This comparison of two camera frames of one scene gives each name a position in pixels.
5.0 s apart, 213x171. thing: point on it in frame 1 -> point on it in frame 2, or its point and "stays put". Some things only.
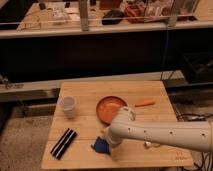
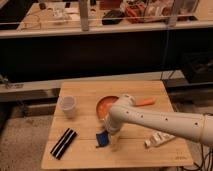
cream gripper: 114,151 -> 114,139
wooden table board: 86,109 stays put
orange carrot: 146,102 stays put
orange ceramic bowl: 108,106 stays put
